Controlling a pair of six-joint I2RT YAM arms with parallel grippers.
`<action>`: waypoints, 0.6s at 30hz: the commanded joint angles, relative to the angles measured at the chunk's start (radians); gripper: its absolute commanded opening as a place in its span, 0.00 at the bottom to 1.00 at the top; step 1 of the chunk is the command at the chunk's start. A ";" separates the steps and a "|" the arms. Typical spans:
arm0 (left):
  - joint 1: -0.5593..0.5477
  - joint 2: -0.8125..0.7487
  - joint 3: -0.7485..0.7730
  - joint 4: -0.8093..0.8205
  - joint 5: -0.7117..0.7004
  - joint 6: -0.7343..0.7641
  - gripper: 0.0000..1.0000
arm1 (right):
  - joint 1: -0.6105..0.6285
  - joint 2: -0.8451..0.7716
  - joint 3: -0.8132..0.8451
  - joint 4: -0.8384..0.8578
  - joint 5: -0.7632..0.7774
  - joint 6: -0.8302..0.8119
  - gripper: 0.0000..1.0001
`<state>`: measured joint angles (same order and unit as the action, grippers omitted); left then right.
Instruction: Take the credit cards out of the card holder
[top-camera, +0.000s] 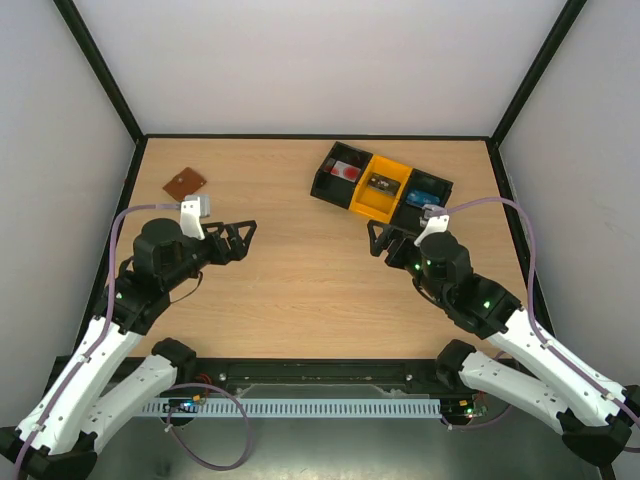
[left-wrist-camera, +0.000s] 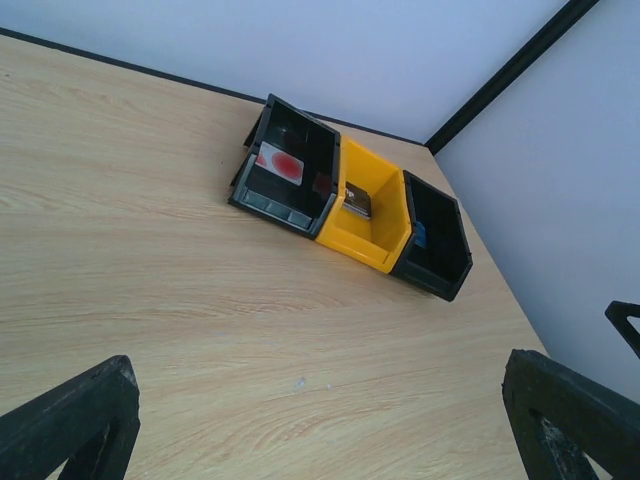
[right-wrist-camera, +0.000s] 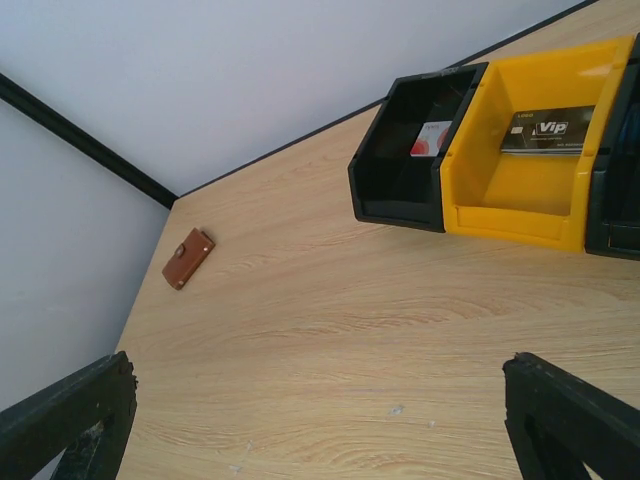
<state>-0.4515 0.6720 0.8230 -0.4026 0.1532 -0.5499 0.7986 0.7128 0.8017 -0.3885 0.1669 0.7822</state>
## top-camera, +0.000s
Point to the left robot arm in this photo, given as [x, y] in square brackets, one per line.
[64, 433]

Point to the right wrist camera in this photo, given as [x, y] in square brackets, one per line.
[434, 219]

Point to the black bin left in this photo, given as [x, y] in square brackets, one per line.
[336, 179]

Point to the black bin right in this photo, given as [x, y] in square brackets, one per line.
[421, 189]

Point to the red white card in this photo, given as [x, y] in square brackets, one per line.
[342, 170]

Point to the brown leather card holder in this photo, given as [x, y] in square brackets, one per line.
[185, 183]

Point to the yellow bin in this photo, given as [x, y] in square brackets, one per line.
[377, 193]

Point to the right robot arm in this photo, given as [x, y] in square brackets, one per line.
[593, 414]

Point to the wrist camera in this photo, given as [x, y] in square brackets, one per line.
[434, 219]
[194, 208]

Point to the blue slotted cable duct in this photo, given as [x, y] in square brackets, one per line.
[398, 408]

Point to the black bin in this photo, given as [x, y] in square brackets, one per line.
[421, 189]
[336, 179]

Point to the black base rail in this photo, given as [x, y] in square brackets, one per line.
[408, 376]

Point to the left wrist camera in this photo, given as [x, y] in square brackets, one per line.
[194, 208]

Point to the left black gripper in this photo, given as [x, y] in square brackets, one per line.
[237, 250]

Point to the dark card in yellow bin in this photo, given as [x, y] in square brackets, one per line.
[383, 184]

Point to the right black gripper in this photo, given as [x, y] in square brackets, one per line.
[393, 245]

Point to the blue card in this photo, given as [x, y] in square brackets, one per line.
[419, 198]

